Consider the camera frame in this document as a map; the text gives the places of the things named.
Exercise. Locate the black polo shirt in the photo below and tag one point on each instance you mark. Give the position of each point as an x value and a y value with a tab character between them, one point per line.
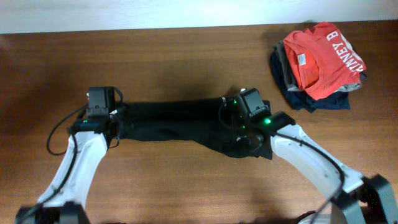
200	121

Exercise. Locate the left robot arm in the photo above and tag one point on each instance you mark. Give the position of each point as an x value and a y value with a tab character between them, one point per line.
89	139

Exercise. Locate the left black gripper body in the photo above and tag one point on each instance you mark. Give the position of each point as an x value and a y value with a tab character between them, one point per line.
117	116

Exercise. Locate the grey folded shirt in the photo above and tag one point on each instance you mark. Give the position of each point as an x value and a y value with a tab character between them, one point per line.
291	82

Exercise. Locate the red folded t-shirt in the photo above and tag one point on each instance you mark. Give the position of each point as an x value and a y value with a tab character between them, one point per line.
322	60

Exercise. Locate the navy folded shirt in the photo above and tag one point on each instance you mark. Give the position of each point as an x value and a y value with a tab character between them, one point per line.
301	100

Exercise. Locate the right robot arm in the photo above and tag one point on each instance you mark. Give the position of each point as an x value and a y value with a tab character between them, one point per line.
351	197

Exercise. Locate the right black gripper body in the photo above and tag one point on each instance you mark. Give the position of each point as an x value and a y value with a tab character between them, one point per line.
240	125

